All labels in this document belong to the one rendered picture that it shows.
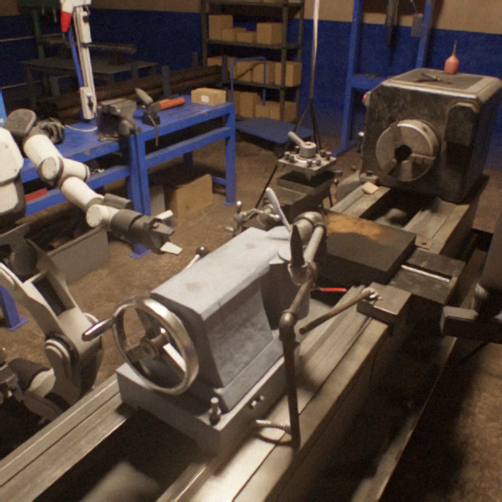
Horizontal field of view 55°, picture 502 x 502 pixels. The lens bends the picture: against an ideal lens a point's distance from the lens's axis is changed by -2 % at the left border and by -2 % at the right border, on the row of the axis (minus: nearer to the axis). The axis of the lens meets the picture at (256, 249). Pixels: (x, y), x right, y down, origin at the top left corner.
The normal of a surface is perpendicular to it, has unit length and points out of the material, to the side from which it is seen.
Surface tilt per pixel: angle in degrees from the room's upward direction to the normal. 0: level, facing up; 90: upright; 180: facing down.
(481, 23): 90
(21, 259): 76
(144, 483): 18
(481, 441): 0
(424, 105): 90
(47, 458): 0
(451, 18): 90
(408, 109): 90
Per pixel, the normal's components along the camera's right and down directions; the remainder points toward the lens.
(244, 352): 0.76, -0.10
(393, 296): 0.01, -0.87
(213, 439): -0.55, 0.40
